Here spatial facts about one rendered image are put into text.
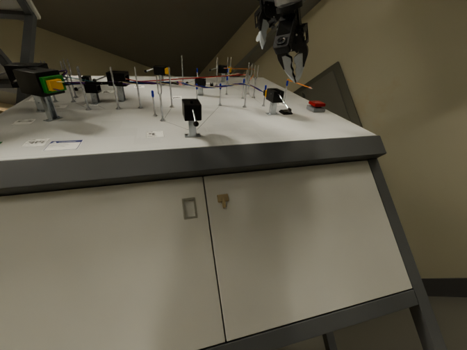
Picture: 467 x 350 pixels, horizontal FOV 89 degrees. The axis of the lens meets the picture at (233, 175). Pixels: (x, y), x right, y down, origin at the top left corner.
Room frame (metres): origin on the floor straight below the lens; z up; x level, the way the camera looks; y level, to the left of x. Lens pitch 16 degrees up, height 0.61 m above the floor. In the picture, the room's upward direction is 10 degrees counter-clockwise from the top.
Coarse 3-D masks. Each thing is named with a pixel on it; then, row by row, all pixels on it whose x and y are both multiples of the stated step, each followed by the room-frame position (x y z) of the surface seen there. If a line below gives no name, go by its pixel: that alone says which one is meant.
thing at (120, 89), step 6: (108, 72) 0.72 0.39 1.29; (114, 72) 0.73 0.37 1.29; (120, 72) 0.73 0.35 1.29; (126, 72) 0.75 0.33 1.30; (108, 78) 0.74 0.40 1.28; (114, 78) 0.74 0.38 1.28; (120, 78) 0.74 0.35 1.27; (126, 84) 0.76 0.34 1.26; (120, 90) 0.78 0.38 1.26; (120, 96) 0.80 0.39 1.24
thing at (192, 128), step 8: (184, 104) 0.54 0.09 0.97; (192, 104) 0.54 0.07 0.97; (200, 104) 0.55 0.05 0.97; (184, 112) 0.55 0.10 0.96; (192, 112) 0.54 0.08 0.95; (200, 112) 0.56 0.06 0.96; (192, 120) 0.57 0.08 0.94; (200, 120) 0.58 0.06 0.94; (192, 128) 0.61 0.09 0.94; (192, 136) 0.62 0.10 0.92; (200, 136) 0.63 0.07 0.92
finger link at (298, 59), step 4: (296, 56) 0.59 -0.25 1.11; (300, 56) 0.59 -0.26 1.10; (296, 60) 0.60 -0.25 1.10; (300, 60) 0.60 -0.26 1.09; (296, 64) 0.61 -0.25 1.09; (300, 64) 0.61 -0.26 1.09; (296, 68) 0.62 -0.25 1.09; (300, 68) 0.62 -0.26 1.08; (296, 72) 0.63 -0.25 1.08; (300, 72) 0.63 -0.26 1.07; (296, 76) 0.64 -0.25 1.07; (300, 76) 0.64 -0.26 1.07; (296, 80) 0.65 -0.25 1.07
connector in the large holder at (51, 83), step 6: (42, 78) 0.52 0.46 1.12; (48, 78) 0.53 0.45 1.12; (54, 78) 0.54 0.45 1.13; (60, 78) 0.55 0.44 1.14; (42, 84) 0.53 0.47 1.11; (48, 84) 0.53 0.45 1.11; (54, 84) 0.54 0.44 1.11; (60, 84) 0.55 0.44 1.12; (48, 90) 0.54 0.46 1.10; (54, 90) 0.54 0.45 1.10; (60, 90) 0.57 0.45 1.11
